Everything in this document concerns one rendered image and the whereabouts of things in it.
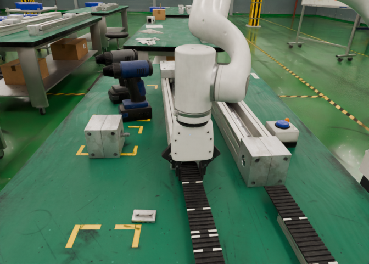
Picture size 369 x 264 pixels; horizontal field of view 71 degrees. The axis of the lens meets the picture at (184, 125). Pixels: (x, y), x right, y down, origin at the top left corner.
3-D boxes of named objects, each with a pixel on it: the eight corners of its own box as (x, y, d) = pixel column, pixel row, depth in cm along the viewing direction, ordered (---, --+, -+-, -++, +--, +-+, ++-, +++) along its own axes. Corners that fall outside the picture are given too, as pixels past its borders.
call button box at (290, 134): (296, 147, 84) (300, 130, 81) (267, 149, 83) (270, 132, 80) (284, 135, 91) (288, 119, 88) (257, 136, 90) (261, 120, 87)
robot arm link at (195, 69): (218, 101, 61) (180, 97, 64) (223, 44, 55) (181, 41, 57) (211, 116, 54) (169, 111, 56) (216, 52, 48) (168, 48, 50)
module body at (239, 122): (270, 164, 76) (275, 139, 72) (236, 166, 75) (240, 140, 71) (212, 79, 146) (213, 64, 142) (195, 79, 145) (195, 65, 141)
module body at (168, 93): (206, 168, 74) (207, 142, 70) (170, 169, 72) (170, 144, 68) (179, 80, 144) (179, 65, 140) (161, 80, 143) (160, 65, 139)
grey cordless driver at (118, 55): (141, 100, 117) (139, 50, 107) (97, 107, 109) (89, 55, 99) (136, 94, 123) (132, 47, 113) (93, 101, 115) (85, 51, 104)
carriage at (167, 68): (184, 83, 121) (185, 69, 118) (161, 84, 120) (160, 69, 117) (181, 73, 135) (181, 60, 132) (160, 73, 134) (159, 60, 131)
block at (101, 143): (128, 157, 77) (125, 129, 73) (89, 158, 77) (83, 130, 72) (132, 140, 86) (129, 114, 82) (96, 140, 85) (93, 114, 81)
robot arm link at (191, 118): (173, 114, 55) (173, 127, 56) (214, 113, 56) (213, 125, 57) (171, 99, 62) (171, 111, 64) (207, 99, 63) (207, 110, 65)
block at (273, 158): (292, 184, 68) (301, 153, 64) (247, 187, 67) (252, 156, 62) (278, 163, 76) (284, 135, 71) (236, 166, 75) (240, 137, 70)
